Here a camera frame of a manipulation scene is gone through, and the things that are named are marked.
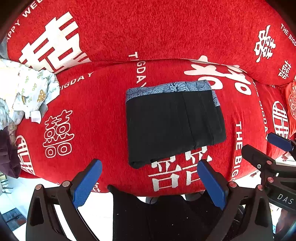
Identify black pants with blue waistband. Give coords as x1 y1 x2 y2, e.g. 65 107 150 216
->
125 80 227 169

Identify person's right forearm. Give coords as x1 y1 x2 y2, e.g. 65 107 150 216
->
275 207 296 241

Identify orange embroidered cushion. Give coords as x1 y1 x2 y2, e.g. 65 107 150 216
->
278 81 296 139

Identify red printed sofa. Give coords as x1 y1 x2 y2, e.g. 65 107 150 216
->
5 0 296 193

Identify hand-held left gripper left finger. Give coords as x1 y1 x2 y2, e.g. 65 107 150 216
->
25 159 103 241

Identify dark purple cloth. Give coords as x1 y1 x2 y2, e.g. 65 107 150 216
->
0 128 22 179

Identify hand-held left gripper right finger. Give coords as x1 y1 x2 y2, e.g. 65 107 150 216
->
198 160 274 241

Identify white patterned cloth pile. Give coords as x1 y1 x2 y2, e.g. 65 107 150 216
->
0 58 61 131

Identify person's black clothed legs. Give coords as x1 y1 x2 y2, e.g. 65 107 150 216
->
107 184 234 241

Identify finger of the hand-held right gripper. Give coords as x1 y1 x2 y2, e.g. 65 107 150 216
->
241 144 281 183
268 132 296 154

